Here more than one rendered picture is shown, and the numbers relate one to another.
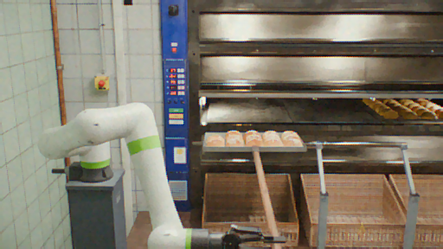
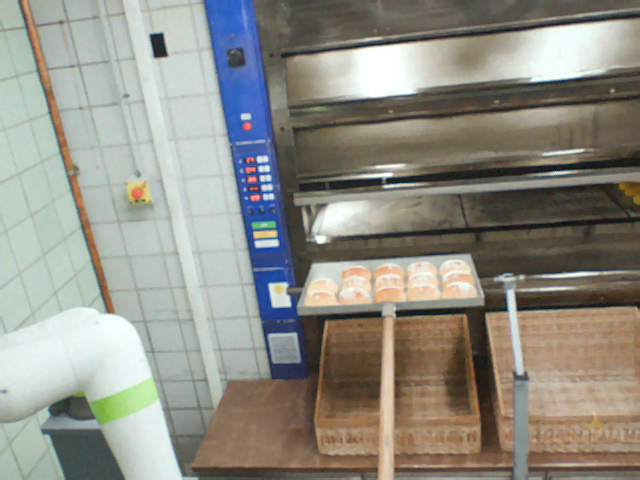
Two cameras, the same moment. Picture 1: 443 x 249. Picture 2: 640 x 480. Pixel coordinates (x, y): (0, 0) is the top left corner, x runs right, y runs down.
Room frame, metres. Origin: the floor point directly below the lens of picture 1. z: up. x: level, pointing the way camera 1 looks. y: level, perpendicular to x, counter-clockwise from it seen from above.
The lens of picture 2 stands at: (0.67, -0.25, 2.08)
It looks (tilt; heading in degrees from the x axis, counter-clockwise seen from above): 22 degrees down; 9
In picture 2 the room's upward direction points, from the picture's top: 8 degrees counter-clockwise
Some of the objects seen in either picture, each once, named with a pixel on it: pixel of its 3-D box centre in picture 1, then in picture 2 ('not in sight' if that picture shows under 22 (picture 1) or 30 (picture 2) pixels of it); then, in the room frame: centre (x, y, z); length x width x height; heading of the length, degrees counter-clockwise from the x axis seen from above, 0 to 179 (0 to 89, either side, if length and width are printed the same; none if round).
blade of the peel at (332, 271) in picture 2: (253, 139); (389, 279); (2.47, -0.18, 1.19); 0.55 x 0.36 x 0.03; 90
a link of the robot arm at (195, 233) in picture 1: (201, 243); not in sight; (1.30, 0.06, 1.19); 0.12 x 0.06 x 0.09; 179
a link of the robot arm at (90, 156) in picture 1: (91, 143); (75, 350); (1.85, 0.56, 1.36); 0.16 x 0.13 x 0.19; 130
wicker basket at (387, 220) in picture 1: (349, 208); (572, 375); (2.57, -0.79, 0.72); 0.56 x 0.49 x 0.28; 88
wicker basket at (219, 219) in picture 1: (248, 207); (396, 381); (2.58, -0.17, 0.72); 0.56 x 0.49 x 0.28; 89
